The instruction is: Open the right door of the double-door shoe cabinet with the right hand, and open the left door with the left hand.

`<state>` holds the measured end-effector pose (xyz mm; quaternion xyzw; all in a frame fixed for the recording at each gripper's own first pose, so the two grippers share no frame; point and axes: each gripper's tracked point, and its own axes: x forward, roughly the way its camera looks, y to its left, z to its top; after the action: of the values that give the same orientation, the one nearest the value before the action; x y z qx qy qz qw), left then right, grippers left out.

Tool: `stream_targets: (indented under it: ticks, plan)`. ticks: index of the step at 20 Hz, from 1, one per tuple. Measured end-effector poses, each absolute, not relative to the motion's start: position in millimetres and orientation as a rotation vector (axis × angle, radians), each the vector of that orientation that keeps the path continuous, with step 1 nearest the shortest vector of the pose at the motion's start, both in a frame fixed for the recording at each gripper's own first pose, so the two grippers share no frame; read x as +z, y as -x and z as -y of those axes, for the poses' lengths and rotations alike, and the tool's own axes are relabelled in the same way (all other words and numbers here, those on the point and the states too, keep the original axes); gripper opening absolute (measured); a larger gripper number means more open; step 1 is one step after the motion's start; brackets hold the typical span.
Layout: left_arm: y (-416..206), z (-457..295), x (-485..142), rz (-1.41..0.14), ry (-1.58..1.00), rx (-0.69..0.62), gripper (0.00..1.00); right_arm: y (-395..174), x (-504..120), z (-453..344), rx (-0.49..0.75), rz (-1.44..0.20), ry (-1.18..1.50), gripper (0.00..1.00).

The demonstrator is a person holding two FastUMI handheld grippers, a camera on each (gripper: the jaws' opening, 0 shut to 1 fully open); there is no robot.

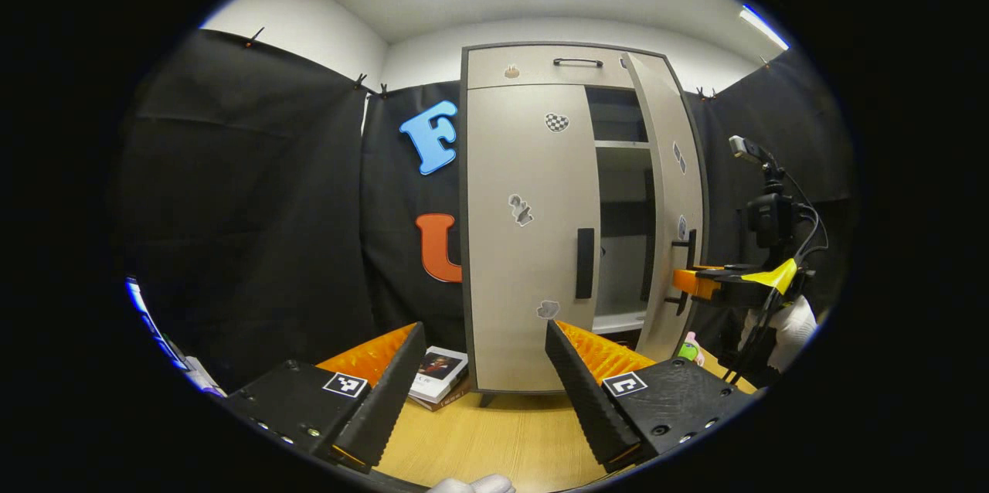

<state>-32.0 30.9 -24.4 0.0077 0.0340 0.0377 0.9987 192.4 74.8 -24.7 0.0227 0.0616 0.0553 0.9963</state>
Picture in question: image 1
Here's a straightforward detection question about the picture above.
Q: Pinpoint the grey double-door shoe cabinet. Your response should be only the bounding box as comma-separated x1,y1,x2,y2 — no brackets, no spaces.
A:
460,42,710,407

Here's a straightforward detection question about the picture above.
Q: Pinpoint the brown book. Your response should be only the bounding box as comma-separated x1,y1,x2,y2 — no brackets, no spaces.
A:
413,377,472,412

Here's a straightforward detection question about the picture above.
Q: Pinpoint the grey cabinet door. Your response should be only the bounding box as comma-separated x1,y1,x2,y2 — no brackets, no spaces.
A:
466,83,603,393
622,53,705,362

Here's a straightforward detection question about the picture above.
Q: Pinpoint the grey cabinet drawer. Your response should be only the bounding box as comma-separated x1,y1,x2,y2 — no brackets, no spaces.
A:
466,45,638,90

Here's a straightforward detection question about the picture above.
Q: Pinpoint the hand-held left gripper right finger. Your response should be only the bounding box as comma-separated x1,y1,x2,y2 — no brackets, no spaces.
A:
544,318,756,475

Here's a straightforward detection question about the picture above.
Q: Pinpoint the black cable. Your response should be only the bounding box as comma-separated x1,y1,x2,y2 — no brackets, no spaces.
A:
780,168,830,266

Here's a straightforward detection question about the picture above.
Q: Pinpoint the narrow ceiling light panel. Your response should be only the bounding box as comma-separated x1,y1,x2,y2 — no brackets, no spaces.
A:
739,5,790,52

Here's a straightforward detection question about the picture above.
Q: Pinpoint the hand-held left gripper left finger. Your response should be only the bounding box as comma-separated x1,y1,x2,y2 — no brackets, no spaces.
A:
224,321,427,474

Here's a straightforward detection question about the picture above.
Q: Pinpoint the black backdrop cloth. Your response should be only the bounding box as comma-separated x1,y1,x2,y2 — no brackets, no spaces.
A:
116,28,855,393

